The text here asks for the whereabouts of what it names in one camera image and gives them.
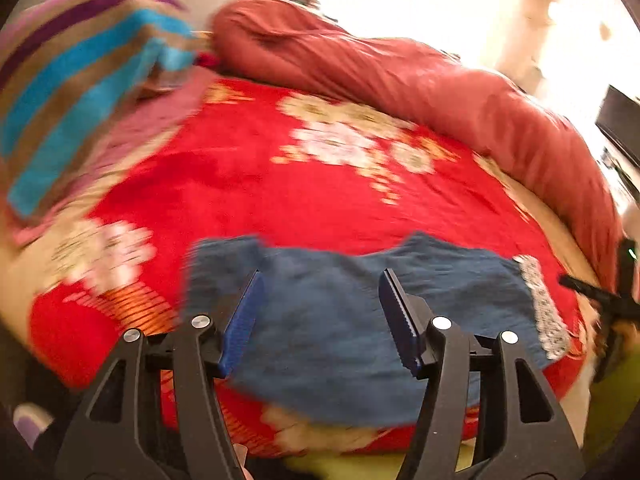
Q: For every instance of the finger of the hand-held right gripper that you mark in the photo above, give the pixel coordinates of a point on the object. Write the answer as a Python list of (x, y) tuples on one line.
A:
[(590, 291), (610, 345)]

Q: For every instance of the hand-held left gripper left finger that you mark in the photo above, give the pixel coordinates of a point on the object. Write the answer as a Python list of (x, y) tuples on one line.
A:
[(245, 320)]

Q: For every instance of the striped towel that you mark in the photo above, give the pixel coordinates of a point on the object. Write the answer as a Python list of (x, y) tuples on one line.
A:
[(75, 85)]

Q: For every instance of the black furniture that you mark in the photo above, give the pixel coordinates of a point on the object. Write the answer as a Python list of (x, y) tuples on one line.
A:
[(620, 120)]

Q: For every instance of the blue denim pants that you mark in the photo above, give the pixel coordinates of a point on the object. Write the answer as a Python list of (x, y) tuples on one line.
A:
[(325, 320)]

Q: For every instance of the red-orange quilt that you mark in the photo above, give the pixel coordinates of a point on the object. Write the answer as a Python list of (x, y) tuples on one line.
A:
[(400, 85)]

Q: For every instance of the yellow-green cloth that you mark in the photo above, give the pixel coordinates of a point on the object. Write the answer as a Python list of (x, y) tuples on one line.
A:
[(350, 465)]

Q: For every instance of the red floral blanket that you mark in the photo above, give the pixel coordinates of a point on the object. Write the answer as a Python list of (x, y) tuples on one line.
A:
[(250, 185)]

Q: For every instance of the dark red cloth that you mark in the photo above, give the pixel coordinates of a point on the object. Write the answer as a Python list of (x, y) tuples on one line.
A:
[(207, 60)]

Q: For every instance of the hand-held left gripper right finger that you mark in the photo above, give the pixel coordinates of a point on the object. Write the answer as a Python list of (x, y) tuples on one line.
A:
[(400, 320)]

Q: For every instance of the white purple slipper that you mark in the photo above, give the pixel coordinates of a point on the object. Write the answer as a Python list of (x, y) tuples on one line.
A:
[(32, 422)]

